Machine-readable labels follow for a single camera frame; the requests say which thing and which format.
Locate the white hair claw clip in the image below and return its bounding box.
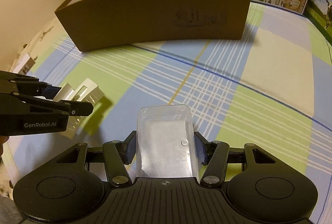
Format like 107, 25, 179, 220
53, 78, 104, 140

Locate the clear plastic tray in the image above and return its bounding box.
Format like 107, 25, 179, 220
136, 104, 199, 178

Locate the checked bed sheet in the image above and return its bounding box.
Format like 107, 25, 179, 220
3, 3, 331, 223

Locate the brown cardboard box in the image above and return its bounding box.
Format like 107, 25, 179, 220
55, 0, 251, 52

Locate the cow picture milk box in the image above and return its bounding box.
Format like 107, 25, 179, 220
304, 0, 331, 45

